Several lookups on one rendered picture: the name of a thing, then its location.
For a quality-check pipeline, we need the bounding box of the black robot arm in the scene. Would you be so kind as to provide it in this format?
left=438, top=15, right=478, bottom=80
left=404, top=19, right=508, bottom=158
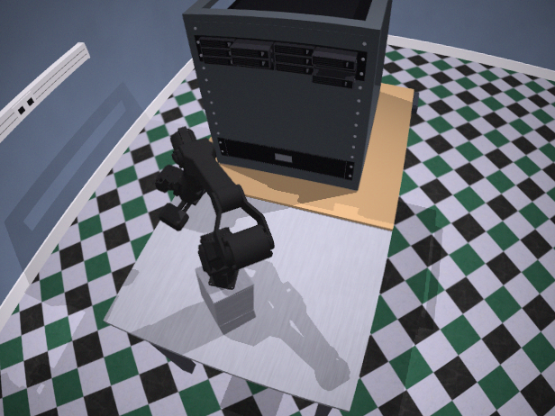
left=156, top=126, right=275, bottom=290

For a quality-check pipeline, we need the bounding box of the tan flat board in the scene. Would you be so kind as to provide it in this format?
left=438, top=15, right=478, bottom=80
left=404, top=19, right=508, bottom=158
left=218, top=83, right=414, bottom=231

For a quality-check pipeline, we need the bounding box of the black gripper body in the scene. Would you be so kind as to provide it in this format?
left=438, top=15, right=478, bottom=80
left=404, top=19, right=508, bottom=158
left=159, top=177, right=205, bottom=231

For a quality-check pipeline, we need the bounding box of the black server rack frame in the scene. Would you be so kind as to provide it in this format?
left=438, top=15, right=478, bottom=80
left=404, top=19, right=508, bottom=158
left=182, top=0, right=392, bottom=191

